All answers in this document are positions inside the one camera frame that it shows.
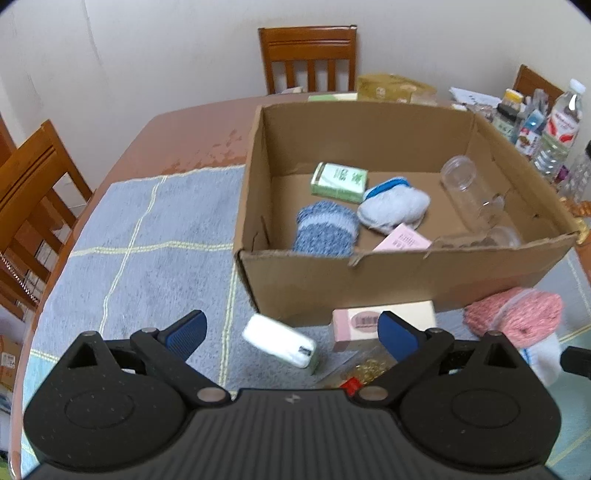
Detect blue knit sock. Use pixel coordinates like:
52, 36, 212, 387
293, 201, 360, 258

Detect wooden chair with slatted back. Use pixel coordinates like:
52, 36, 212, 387
513, 64, 565, 100
257, 25, 359, 96

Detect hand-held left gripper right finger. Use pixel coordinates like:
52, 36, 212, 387
355, 311, 529, 409

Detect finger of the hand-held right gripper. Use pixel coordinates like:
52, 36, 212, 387
560, 346, 591, 375

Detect yellow green tissue box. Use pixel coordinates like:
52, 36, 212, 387
356, 73, 437, 105

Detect cardboard box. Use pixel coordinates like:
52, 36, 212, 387
0, 335, 23, 393
233, 100, 584, 326

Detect white papers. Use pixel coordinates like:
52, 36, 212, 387
447, 85, 502, 110

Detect blue checked towel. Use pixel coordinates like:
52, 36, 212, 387
21, 165, 591, 467

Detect clear jar with brown blocks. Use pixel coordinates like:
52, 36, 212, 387
431, 225, 523, 251

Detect green white tissue pack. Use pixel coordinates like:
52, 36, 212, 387
310, 162, 369, 204

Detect water bottle with red label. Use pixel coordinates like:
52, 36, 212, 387
533, 78, 587, 181

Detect white sock with blue band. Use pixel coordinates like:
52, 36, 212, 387
521, 334, 562, 387
357, 177, 430, 230

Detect pink knit sock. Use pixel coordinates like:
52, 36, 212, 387
464, 287, 564, 350

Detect cardboard box on floor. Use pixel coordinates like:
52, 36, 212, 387
0, 335, 23, 393

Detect tall white green carton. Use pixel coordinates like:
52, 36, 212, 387
242, 314, 320, 370

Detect clear plastic cup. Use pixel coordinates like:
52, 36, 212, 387
440, 155, 504, 223

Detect wooden chair with hanging chain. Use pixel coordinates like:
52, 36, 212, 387
0, 119, 96, 320

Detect pink cream carton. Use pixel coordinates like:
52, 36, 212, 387
332, 300, 437, 354

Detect green booklet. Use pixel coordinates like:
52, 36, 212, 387
307, 92, 359, 103

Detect capsule bottle with silver cap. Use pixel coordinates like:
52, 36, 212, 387
323, 353, 398, 398

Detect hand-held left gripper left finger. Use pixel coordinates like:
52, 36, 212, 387
60, 310, 232, 409

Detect plastic jar with black lid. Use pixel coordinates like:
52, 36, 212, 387
558, 140, 591, 204

